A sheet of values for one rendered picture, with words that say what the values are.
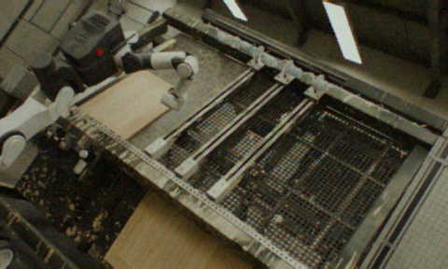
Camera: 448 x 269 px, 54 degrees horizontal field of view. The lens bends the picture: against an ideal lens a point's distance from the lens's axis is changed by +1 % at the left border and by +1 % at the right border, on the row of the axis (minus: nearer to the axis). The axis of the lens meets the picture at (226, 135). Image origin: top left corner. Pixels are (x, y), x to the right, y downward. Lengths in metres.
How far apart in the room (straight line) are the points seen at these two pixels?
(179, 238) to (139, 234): 0.26
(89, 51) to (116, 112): 0.63
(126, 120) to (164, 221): 0.68
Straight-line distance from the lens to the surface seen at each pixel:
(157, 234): 2.63
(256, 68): 3.03
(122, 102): 2.92
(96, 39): 2.38
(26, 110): 2.43
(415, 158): 2.78
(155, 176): 2.42
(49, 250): 2.74
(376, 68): 7.86
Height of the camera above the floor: 1.07
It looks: 4 degrees up
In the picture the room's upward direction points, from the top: 33 degrees clockwise
